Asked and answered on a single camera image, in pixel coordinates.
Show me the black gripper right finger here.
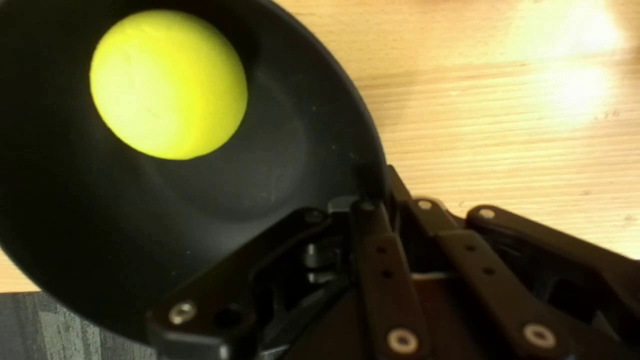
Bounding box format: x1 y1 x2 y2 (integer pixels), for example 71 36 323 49
407 199 640 360

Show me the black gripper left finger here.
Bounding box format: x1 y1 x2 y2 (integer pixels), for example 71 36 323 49
147 199 429 360

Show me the yellow green toy ball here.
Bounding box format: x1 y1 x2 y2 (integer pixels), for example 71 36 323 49
90 10 247 159

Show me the black bowl near pepper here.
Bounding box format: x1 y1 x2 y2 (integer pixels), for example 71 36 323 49
0 0 385 340

